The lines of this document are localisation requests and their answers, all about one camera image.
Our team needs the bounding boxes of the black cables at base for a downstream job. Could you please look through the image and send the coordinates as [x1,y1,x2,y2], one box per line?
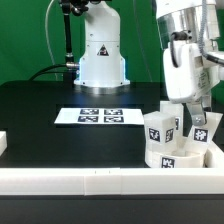
[29,63,78,82]

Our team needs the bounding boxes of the white round stool seat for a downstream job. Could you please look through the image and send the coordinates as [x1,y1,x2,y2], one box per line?
[145,141,208,168]

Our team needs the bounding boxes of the white sheet with markers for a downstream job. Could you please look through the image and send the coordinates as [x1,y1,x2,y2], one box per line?
[54,108,144,125]

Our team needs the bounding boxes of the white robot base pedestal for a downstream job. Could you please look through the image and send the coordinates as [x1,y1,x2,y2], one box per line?
[74,1,130,88]

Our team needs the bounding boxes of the white cable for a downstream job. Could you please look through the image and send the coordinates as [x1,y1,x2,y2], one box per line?
[44,0,59,81]

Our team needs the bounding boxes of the white U-shaped fence wall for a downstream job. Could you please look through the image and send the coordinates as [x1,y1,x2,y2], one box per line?
[0,130,224,196]

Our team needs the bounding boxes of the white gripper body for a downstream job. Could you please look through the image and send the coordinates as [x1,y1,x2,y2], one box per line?
[163,41,220,103]

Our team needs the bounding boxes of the black camera stand pole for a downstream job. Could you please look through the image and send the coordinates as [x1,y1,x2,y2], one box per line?
[59,0,89,69]

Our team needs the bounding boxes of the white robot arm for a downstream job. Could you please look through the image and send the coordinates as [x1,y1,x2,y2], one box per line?
[156,0,224,126]

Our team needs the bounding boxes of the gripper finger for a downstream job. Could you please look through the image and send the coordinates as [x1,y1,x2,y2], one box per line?
[186,100,206,126]

